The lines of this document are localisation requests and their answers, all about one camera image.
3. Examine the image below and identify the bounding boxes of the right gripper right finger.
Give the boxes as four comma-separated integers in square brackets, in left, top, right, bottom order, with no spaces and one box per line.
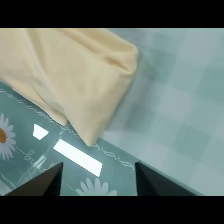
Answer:
[134,161,195,197]

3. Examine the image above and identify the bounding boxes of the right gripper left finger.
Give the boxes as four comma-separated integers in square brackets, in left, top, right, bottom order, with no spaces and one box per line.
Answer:
[5,161,64,197]

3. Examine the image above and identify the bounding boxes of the cream yellow garment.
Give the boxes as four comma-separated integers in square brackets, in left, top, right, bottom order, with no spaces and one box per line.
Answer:
[0,28,140,147]

